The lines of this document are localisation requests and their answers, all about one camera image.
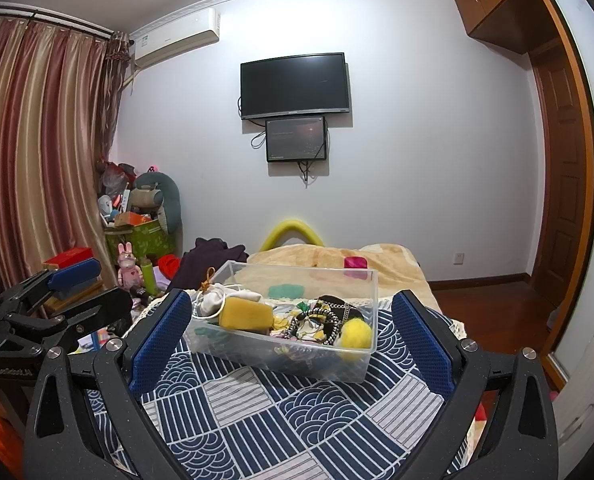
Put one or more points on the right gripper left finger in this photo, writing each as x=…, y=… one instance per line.
x=62, y=438

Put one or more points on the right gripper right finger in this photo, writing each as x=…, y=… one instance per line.
x=519, y=440

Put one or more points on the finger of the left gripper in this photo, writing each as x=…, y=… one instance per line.
x=80, y=319
x=32, y=292

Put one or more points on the white drawstring pouch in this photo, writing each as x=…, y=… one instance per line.
x=210, y=302

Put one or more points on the yellow sponge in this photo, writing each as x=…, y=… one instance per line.
x=247, y=315

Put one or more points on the yellow felt doll head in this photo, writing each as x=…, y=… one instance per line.
x=355, y=340

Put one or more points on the pink bunny plush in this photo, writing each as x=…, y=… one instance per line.
x=129, y=275

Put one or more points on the red box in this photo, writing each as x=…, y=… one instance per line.
x=68, y=258

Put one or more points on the green bottle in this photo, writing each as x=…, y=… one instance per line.
x=148, y=277

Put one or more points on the red plush item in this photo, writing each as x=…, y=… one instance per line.
x=169, y=265

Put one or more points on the green cardboard box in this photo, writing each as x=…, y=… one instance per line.
x=147, y=240

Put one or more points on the dark purple garment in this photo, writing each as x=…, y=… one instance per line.
x=206, y=254

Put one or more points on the grey green dinosaur plush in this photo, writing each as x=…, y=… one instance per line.
x=157, y=192

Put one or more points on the blue white patterned tablecloth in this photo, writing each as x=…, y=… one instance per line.
x=223, y=420

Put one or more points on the striped red beige curtain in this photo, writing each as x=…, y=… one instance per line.
x=59, y=102

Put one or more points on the floral patterned cloth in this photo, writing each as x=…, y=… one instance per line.
x=317, y=322

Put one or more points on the yellow curved pillow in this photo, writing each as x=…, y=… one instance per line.
x=289, y=227

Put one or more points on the clear plastic storage bin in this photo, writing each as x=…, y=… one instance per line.
x=284, y=287

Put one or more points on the beige fleece blanket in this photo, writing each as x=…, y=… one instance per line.
x=396, y=267

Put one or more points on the brown wooden door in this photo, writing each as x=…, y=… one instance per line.
x=568, y=220

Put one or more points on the white air conditioner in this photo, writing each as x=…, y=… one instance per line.
x=191, y=32

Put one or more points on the small black wall monitor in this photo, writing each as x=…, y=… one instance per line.
x=296, y=139

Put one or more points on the black wall television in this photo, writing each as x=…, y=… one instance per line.
x=295, y=85

